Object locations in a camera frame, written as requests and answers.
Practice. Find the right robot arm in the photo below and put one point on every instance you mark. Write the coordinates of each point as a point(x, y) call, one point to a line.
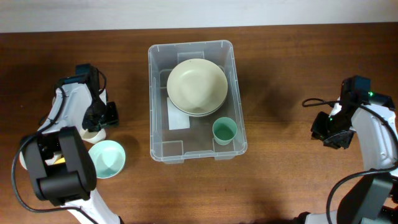
point(359, 197)

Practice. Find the cream plastic cup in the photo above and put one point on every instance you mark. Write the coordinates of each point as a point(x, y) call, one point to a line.
point(93, 137)

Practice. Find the mint green cup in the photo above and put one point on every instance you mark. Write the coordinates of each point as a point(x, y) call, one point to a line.
point(224, 130)

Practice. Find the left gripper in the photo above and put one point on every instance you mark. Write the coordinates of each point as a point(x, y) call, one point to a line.
point(112, 118)

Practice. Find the mint green small bowl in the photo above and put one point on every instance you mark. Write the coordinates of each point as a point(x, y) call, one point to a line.
point(109, 158)

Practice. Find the yellow small bowl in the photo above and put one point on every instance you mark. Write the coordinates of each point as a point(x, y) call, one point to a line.
point(61, 160)

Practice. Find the white small bowl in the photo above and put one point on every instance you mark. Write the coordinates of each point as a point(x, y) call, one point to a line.
point(22, 161)

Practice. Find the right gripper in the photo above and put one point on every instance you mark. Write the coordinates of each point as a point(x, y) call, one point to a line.
point(317, 132)

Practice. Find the cream white bowl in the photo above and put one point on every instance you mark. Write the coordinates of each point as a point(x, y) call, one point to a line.
point(197, 87)

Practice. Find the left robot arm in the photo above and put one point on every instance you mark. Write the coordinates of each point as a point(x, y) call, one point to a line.
point(60, 168)

